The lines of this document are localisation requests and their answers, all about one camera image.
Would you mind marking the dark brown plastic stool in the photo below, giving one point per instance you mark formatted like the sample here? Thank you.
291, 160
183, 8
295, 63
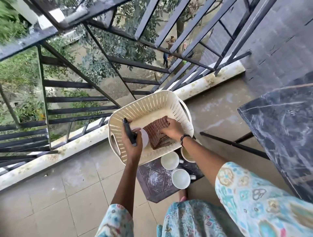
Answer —
154, 183

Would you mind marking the person's right hand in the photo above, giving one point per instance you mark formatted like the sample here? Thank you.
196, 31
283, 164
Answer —
174, 131

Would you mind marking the brown checked cloth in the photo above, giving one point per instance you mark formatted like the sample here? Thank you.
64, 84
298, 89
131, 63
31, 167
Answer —
154, 131

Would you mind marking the white spray bottle black head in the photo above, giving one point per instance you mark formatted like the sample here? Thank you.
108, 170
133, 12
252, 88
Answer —
129, 131

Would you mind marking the person's right forearm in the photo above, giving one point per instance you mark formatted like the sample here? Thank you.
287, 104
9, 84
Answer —
205, 158

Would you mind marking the black marble table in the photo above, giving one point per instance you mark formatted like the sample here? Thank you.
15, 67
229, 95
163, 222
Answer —
281, 122

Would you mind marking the person's left forearm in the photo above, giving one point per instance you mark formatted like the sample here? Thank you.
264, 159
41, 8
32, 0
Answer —
126, 188

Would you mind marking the black metal railing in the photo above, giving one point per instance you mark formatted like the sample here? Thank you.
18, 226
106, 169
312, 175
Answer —
68, 84

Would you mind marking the cream floral cup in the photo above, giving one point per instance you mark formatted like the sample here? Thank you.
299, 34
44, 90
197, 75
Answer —
187, 156

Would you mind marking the green leafy tree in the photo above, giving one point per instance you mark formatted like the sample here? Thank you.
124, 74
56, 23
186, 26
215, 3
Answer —
127, 46

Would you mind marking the white concrete ledge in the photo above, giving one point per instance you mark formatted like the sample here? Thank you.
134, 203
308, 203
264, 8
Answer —
49, 161

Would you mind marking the person's foot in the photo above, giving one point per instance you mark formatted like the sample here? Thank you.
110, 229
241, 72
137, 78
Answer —
184, 196

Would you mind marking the person's left hand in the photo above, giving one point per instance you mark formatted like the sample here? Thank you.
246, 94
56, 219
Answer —
133, 151

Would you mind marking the cream plastic basket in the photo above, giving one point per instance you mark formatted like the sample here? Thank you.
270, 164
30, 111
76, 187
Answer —
151, 105

